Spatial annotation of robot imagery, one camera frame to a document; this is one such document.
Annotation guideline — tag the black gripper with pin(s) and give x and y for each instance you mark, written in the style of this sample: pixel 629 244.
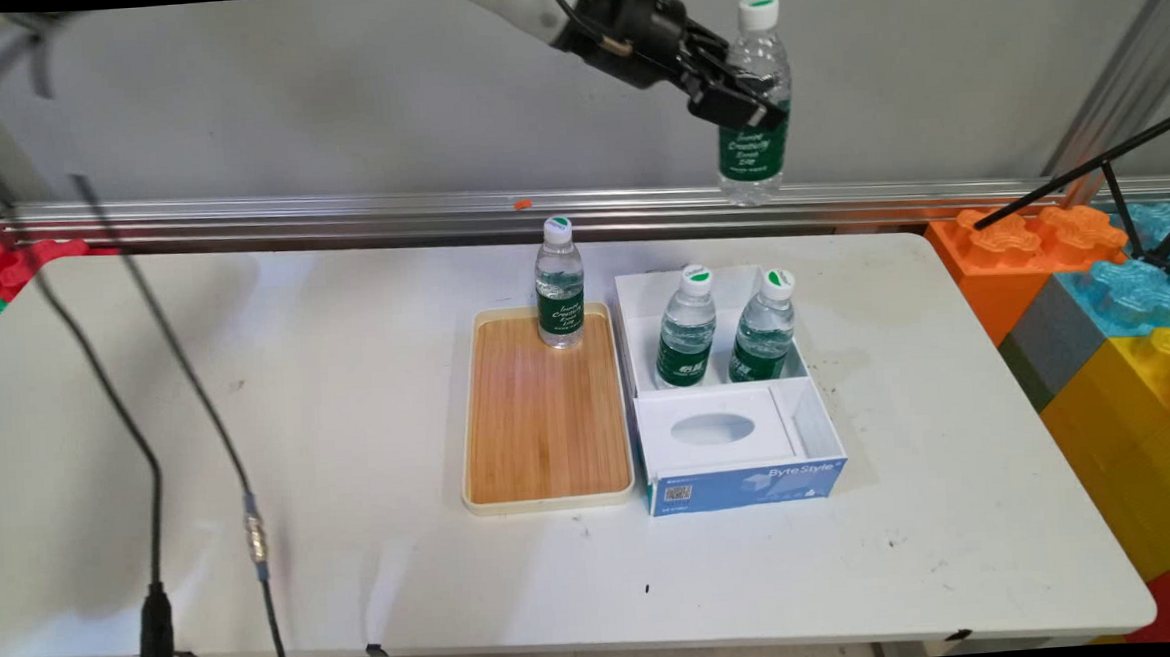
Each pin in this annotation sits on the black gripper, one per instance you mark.
pixel 630 31

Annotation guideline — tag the green label water bottle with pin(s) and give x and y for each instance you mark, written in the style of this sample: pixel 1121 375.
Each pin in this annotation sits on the green label water bottle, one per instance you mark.
pixel 687 333
pixel 560 300
pixel 754 159
pixel 764 334

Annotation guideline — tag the orange foam block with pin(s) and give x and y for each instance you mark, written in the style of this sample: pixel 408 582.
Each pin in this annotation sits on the orange foam block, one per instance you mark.
pixel 1002 267

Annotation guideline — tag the bamboo tray with cream rim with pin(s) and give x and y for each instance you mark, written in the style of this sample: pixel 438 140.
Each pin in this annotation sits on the bamboo tray with cream rim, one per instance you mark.
pixel 545 421

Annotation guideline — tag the blue and white cardboard box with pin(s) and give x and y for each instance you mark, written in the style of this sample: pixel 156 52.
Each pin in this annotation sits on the blue and white cardboard box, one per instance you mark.
pixel 733 481

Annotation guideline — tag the black tripod stand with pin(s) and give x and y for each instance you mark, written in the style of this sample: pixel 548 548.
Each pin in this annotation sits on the black tripod stand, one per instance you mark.
pixel 1119 195

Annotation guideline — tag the grey foam block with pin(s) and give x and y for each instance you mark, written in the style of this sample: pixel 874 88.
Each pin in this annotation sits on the grey foam block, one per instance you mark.
pixel 1056 344

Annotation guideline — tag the blue foam block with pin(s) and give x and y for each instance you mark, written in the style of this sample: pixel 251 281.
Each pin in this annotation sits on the blue foam block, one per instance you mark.
pixel 1134 290

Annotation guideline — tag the red foam mat piece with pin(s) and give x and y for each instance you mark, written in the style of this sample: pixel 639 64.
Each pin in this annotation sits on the red foam mat piece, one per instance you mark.
pixel 16 263

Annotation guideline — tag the aluminium frame post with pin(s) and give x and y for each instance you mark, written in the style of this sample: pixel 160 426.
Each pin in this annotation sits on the aluminium frame post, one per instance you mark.
pixel 1122 70

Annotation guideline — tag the aluminium frame rail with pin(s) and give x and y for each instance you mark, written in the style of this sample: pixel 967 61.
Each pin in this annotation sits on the aluminium frame rail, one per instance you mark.
pixel 239 221

